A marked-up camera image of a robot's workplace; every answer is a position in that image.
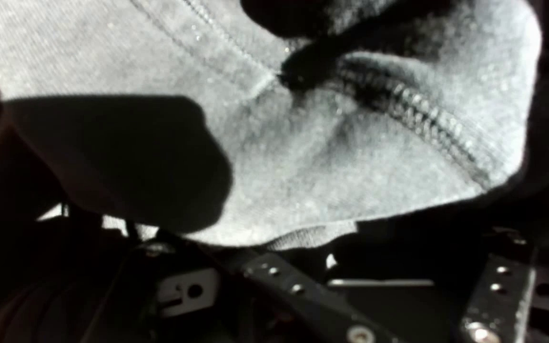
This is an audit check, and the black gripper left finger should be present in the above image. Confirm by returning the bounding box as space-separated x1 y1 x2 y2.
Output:
130 240 385 343

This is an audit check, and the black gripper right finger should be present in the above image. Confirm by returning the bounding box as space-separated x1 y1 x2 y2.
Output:
460 252 542 343

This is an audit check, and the blue-grey hoodie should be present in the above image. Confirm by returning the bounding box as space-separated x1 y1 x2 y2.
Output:
0 0 545 252

